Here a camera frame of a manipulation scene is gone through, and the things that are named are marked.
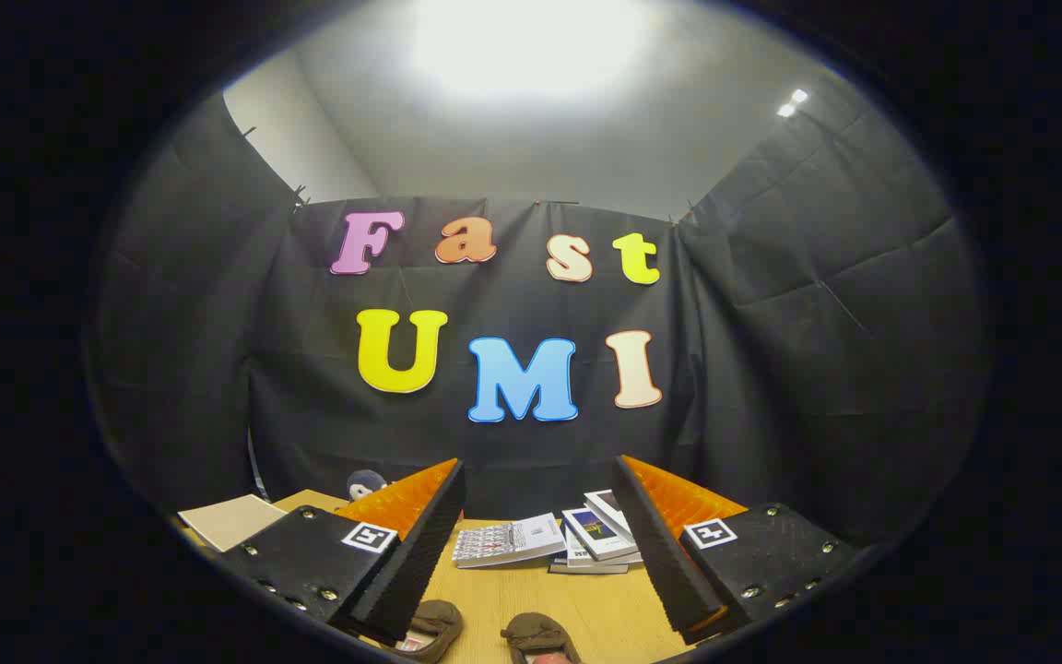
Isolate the white book grey cover photo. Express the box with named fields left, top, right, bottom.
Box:
left=584, top=489, right=633, bottom=540

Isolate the patterned cover book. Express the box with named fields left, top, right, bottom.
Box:
left=453, top=513, right=568, bottom=569

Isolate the penguin plush toy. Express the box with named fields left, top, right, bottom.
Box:
left=347, top=468, right=391, bottom=504

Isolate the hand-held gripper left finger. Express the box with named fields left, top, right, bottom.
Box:
left=216, top=458, right=467, bottom=646

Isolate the white paperback book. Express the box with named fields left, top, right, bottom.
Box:
left=566, top=530, right=643, bottom=568

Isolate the brown fuzzy shoe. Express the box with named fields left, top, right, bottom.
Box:
left=501, top=611, right=584, bottom=664
left=382, top=599, right=465, bottom=663

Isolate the dark grey cover book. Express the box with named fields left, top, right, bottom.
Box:
left=548, top=553, right=631, bottom=575

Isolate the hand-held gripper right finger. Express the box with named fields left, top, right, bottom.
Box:
left=611, top=454, right=862, bottom=646

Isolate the beige fabric storage box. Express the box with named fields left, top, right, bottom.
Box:
left=178, top=494, right=289, bottom=553

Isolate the black backdrop cloth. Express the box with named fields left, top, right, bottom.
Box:
left=88, top=88, right=993, bottom=554

